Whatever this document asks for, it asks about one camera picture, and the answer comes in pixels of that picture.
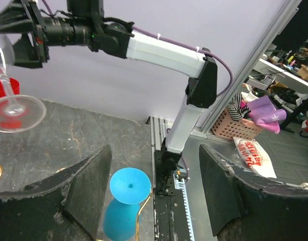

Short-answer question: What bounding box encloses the light blue cable duct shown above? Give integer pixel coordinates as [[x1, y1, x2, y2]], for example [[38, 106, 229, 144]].
[[174, 177, 195, 241]]

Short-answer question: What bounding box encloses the white desk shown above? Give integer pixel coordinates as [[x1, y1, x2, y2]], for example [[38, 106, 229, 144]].
[[253, 58, 308, 134]]

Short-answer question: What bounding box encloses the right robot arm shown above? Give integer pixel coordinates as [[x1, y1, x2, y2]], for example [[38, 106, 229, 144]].
[[0, 1, 219, 195]]

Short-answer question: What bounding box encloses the clear wine glass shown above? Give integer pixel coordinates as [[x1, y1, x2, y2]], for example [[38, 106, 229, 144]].
[[0, 34, 47, 133]]

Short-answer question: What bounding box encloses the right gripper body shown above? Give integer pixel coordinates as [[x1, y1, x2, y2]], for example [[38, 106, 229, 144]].
[[23, 1, 69, 63]]

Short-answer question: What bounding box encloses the gold wire glass rack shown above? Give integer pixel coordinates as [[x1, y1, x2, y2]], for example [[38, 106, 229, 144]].
[[0, 162, 152, 241]]

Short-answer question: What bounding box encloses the pink laundry basket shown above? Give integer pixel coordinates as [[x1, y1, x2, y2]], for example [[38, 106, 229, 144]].
[[211, 108, 263, 140]]

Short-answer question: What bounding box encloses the blue front wine glass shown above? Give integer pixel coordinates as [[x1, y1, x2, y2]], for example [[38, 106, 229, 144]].
[[103, 167, 151, 240]]

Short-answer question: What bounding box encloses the striped cloth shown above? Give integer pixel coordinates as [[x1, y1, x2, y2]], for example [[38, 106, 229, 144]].
[[226, 93, 251, 121]]

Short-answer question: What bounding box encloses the red wine glass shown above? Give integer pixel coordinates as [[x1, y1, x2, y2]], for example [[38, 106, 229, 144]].
[[0, 76, 22, 129]]

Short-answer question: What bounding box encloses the purple cloth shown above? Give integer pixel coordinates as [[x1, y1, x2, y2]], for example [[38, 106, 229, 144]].
[[247, 96, 287, 134]]

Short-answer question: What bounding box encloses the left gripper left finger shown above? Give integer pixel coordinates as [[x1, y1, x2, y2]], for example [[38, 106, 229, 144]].
[[0, 145, 112, 240]]

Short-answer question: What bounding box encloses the white printed plastic bag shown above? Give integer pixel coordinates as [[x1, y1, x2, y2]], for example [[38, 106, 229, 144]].
[[233, 137, 277, 179]]

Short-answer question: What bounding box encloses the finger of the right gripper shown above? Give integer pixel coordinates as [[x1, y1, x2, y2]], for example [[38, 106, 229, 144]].
[[0, 0, 34, 34], [13, 34, 44, 68]]

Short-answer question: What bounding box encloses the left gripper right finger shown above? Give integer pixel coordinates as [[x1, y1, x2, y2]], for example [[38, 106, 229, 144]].
[[199, 144, 308, 240]]

